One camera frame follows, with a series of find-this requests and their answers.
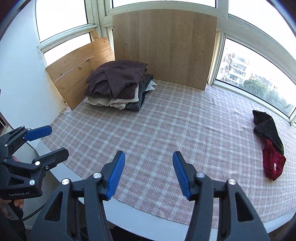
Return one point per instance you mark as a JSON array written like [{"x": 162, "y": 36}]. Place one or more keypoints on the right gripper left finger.
[{"x": 111, "y": 173}]

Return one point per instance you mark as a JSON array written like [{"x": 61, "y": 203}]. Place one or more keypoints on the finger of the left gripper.
[
  {"x": 37, "y": 133},
  {"x": 51, "y": 160}
]

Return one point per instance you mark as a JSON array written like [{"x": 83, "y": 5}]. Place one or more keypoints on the dark red garment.
[{"x": 273, "y": 161}]

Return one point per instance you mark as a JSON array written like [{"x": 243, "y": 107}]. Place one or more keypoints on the black garment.
[{"x": 266, "y": 128}]

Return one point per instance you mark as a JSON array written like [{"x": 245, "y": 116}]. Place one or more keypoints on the cream knitted folded garment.
[{"x": 118, "y": 103}]

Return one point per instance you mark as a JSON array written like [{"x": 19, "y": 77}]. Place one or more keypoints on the dark folded garment stack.
[{"x": 142, "y": 91}]

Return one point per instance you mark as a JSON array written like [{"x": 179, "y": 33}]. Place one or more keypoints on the pink plaid table cloth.
[{"x": 211, "y": 128}]

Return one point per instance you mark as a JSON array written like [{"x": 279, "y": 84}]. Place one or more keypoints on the person's left hand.
[{"x": 11, "y": 208}]

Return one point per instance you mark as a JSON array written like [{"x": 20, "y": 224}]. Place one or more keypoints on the pine slatted wooden board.
[{"x": 70, "y": 72}]

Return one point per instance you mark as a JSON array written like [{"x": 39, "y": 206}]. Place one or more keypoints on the light wooden board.
[{"x": 176, "y": 45}]

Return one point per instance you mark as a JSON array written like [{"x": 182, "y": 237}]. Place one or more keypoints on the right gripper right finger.
[{"x": 185, "y": 173}]

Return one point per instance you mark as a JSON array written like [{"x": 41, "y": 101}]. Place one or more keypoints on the white window frame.
[{"x": 257, "y": 25}]

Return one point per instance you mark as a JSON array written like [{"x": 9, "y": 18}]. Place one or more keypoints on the brown fleece garment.
[{"x": 115, "y": 79}]

